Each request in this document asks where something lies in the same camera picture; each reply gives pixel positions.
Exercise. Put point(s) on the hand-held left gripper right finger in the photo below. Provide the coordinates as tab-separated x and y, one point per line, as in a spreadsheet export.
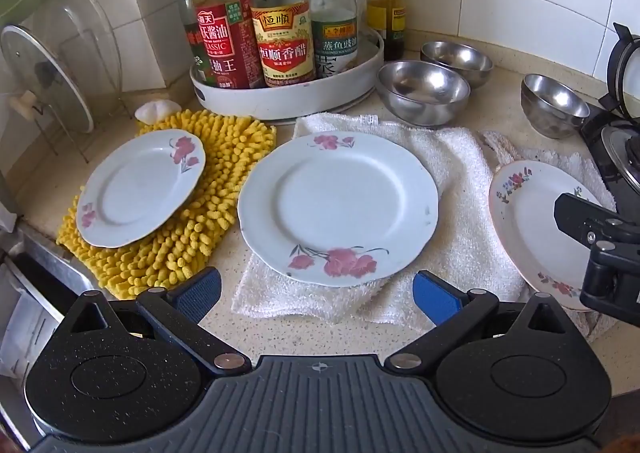
437	295

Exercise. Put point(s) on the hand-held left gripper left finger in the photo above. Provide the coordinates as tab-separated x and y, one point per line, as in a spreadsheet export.
200	295

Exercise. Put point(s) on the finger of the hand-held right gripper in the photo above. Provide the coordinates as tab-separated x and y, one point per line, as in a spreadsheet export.
585	215

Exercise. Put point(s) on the small multicoloured flower plate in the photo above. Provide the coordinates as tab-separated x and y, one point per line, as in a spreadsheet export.
530	223

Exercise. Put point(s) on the stainless steel bowl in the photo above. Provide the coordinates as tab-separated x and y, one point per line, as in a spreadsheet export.
550	118
425	103
465	60

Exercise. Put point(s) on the small pink flower plate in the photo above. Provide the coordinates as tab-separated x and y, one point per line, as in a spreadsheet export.
135	188

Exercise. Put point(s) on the large pink flower plate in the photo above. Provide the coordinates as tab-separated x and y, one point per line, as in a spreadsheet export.
340	203

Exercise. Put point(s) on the black gas stove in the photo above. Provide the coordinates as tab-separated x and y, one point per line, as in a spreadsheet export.
595	123

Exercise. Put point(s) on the yellow chenille mat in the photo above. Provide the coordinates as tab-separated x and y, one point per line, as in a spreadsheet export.
220	183

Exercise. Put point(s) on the white terry towel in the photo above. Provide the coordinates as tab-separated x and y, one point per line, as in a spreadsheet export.
465	173

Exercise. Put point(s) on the steel sink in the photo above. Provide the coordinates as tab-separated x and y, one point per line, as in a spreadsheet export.
50	258

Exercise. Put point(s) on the garlic bulb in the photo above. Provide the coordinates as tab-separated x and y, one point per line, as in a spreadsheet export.
157	113

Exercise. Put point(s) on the white turntable rack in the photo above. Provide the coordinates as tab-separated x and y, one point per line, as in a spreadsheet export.
300	98

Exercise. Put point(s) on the red label soy sauce bottle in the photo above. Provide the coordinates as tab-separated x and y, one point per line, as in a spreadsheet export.
225	43

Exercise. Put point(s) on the vinegar bottle yellow cap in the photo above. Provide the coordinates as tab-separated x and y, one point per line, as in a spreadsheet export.
282	48

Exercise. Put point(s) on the green label sauce bottle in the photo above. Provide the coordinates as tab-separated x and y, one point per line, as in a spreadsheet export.
332	43

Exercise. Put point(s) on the large glass lid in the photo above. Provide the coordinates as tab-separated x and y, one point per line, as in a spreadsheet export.
95	33

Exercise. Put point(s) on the glass pot lid black knob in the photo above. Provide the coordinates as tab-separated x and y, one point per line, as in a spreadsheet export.
30	58

